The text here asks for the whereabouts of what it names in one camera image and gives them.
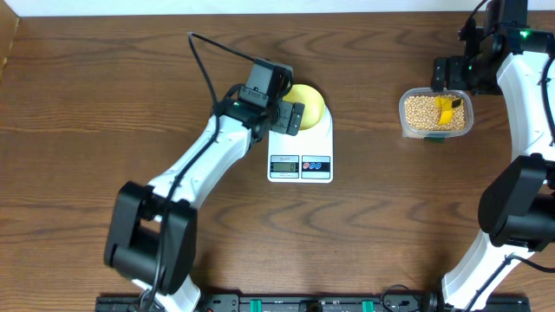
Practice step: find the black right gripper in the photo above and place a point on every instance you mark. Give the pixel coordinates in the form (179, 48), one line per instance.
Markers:
(454, 64)

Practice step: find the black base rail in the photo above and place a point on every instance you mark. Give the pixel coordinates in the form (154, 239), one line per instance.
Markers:
(390, 302)

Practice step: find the yellow measuring scoop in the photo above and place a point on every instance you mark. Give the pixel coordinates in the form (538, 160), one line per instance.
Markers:
(447, 106)

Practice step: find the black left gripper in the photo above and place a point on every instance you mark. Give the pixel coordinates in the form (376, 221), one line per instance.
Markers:
(284, 125)

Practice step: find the clear plastic container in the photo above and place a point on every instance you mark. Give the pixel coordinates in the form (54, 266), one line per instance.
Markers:
(409, 132)

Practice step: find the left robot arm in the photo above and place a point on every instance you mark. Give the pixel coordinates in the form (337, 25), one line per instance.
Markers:
(152, 235)

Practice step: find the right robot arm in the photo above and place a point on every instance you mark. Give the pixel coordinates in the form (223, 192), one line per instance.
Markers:
(505, 57)

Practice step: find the pile of soybeans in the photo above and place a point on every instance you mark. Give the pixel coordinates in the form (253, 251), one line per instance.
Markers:
(423, 114)

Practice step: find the yellow plastic bowl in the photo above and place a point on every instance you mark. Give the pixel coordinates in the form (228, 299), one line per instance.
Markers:
(313, 101)

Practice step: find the white digital kitchen scale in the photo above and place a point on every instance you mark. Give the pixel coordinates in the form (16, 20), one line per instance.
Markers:
(307, 157)

